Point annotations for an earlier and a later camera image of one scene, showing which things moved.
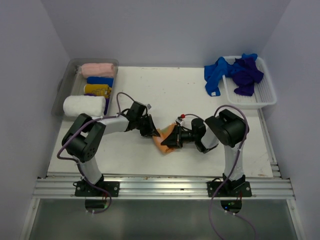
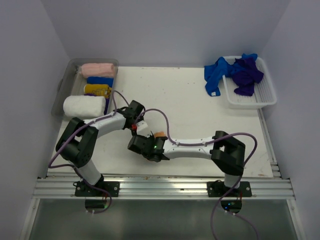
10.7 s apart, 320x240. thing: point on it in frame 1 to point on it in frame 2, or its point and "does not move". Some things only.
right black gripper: [172, 141] to [151, 137]
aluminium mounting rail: [270, 186] does not move
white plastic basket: [264, 94] does not move
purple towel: [245, 79] does not move
